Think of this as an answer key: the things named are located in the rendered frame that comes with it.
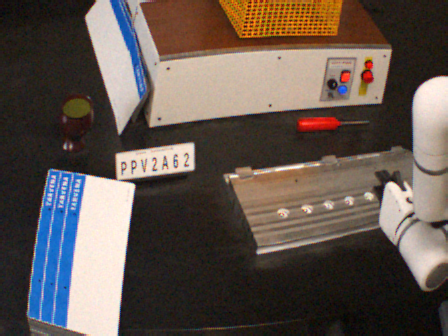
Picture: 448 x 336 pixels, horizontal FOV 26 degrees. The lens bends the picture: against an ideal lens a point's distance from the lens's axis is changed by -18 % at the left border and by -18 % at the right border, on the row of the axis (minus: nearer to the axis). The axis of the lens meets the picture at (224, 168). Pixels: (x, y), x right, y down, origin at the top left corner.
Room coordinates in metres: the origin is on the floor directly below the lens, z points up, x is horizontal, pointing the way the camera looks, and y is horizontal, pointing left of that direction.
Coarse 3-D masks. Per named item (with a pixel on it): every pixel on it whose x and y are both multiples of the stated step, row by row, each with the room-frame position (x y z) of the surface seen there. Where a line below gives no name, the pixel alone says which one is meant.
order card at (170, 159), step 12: (180, 144) 1.59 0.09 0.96; (192, 144) 1.60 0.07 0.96; (120, 156) 1.53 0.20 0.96; (132, 156) 1.54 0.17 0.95; (144, 156) 1.55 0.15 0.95; (156, 156) 1.56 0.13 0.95; (168, 156) 1.57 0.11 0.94; (180, 156) 1.58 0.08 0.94; (192, 156) 1.59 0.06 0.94; (120, 168) 1.52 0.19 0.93; (132, 168) 1.53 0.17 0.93; (144, 168) 1.54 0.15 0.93; (156, 168) 1.55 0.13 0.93; (168, 168) 1.56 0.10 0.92; (180, 168) 1.57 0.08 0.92; (192, 168) 1.58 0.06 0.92
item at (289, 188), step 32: (352, 160) 1.66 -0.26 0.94; (384, 160) 1.68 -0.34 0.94; (256, 192) 1.52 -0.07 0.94; (288, 192) 1.54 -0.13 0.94; (320, 192) 1.55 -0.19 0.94; (352, 192) 1.57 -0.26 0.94; (256, 224) 1.44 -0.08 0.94; (288, 224) 1.46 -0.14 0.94; (320, 224) 1.47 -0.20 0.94; (352, 224) 1.48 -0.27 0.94
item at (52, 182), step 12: (48, 180) 1.39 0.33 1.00; (48, 192) 1.36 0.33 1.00; (48, 204) 1.32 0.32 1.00; (48, 216) 1.29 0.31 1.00; (48, 228) 1.26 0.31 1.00; (36, 240) 1.22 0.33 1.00; (36, 252) 1.19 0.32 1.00; (36, 264) 1.16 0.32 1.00; (36, 276) 1.13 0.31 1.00; (36, 288) 1.10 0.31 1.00; (36, 300) 1.07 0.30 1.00; (36, 312) 1.04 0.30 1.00; (36, 324) 1.02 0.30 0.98; (48, 324) 1.02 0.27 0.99
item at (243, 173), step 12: (324, 156) 1.66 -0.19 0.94; (240, 168) 1.58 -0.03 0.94; (228, 180) 1.56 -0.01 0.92; (228, 192) 1.54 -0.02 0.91; (240, 216) 1.48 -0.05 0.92; (372, 228) 1.50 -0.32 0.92; (324, 240) 1.45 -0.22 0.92; (336, 240) 1.46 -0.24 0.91; (348, 240) 1.47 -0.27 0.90; (252, 252) 1.40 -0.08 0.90; (264, 252) 1.39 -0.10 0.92; (276, 252) 1.40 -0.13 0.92; (288, 252) 1.42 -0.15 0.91
